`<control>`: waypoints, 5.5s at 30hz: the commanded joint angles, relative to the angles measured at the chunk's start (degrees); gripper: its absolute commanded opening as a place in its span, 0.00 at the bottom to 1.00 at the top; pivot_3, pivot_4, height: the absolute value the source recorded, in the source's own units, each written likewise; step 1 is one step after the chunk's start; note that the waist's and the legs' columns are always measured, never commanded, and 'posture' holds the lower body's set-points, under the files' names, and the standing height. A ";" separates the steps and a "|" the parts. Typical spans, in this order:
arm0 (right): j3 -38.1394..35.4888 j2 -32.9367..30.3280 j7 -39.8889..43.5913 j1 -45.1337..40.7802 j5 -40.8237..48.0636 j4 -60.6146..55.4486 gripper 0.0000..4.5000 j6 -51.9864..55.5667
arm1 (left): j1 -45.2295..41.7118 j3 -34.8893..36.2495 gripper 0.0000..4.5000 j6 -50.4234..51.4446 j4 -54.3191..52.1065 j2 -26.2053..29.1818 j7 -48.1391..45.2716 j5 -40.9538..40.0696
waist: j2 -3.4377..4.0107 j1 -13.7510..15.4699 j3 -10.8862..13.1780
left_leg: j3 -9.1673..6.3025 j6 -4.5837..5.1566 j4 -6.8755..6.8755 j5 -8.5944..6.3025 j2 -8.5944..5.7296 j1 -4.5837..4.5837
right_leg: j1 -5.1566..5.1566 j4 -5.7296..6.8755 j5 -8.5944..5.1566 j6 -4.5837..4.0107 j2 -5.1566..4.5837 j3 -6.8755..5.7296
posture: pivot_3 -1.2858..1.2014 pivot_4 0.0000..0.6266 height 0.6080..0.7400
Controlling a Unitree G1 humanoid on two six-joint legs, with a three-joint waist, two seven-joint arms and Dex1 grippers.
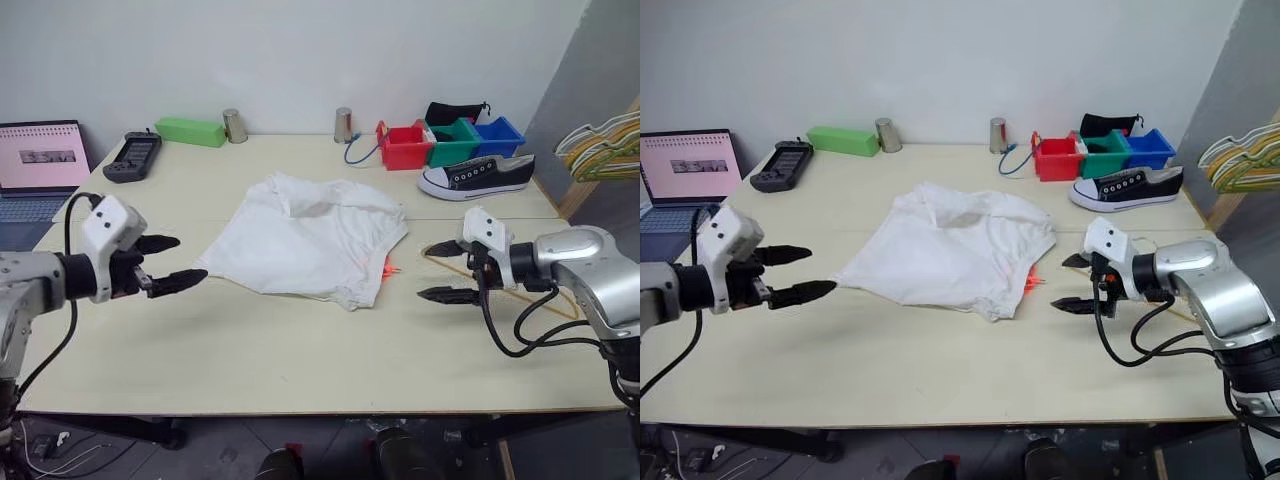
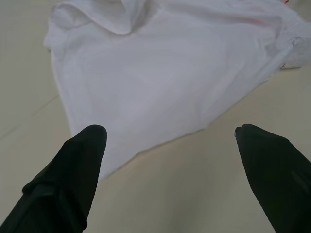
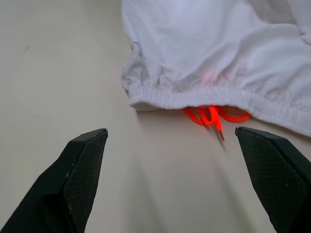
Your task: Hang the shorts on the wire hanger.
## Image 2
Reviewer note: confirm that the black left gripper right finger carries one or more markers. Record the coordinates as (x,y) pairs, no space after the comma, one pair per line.
(279,174)

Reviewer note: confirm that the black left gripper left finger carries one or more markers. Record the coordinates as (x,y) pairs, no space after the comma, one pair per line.
(65,184)

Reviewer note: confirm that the white cloth garment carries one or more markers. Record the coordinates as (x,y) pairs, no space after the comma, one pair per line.
(155,85)

